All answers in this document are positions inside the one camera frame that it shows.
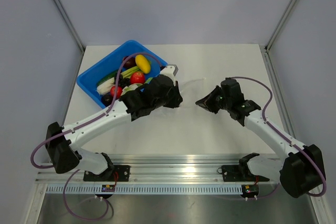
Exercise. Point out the dark purple plum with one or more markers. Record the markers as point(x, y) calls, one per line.
point(107, 99)

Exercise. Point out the yellow mango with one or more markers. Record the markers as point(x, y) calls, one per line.
point(143, 64)

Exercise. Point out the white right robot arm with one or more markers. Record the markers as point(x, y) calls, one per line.
point(299, 168)

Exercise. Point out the aluminium frame post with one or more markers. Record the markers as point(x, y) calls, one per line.
point(66, 19)
point(281, 24)

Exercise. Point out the red apple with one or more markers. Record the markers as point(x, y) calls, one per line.
point(116, 91)

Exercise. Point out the clear zip top bag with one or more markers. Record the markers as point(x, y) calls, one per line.
point(192, 91)

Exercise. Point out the left aluminium frame post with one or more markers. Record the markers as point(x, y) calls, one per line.
point(66, 19)

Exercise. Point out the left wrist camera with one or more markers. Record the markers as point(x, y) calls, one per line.
point(169, 71)

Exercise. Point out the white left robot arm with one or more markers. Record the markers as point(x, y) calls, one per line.
point(65, 148)

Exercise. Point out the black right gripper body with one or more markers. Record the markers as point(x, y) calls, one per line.
point(226, 103)

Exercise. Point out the blue plastic bin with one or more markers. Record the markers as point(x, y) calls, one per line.
point(88, 80)

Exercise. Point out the dark red onion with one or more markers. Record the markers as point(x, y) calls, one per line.
point(129, 63)

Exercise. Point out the right aluminium frame post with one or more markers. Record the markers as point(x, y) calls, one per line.
point(281, 24)

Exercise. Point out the green cucumber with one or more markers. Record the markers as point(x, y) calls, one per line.
point(107, 77)

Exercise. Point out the white slotted cable duct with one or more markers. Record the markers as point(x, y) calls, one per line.
point(145, 189)

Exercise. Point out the red tomato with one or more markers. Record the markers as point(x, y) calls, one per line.
point(137, 78)

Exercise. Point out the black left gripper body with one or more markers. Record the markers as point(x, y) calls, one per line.
point(170, 101)

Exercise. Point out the aluminium mounting rail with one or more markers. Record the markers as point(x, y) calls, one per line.
point(151, 169)

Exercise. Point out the black grape bunch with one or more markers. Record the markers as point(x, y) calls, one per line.
point(122, 81)

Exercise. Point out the white green leek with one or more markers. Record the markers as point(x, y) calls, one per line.
point(106, 86)

